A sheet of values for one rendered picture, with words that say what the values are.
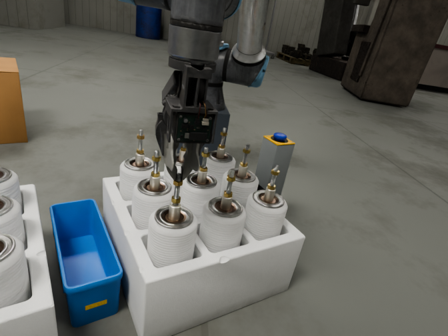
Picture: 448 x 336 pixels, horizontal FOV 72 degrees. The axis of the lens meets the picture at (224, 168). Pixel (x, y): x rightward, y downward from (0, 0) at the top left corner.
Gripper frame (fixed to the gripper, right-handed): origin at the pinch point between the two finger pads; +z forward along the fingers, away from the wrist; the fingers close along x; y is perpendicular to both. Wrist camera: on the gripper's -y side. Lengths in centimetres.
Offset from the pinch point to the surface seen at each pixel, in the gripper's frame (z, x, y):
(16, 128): 28, -51, -91
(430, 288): 35, 77, 7
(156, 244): 13.6, -3.6, 3.8
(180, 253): 15.2, 0.9, 5.1
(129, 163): 9.6, -8.0, -22.4
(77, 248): 34.6, -20.9, -21.0
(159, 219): 9.6, -3.1, 1.3
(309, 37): -19, 412, -640
